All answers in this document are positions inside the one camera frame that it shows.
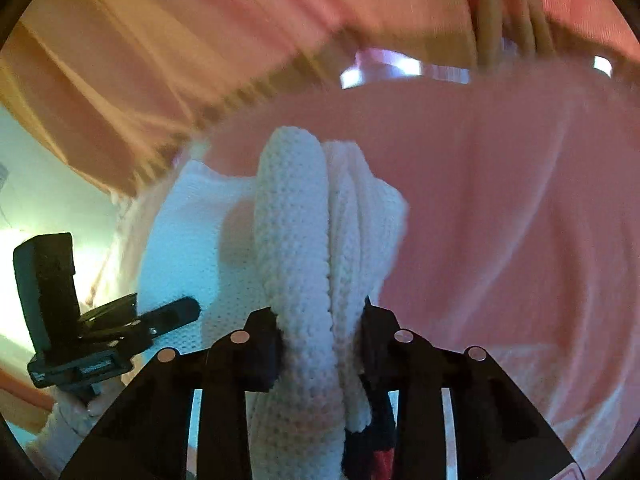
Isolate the pink curtain with tan hem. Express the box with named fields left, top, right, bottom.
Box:
left=1, top=0, right=639, bottom=196

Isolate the white red black knit sweater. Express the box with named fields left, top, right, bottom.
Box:
left=138, top=127, right=407, bottom=479

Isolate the person's left hand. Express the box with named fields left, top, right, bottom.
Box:
left=52, top=376, right=125, bottom=438

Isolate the pink bed sheet with bows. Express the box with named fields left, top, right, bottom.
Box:
left=198, top=61, right=639, bottom=479

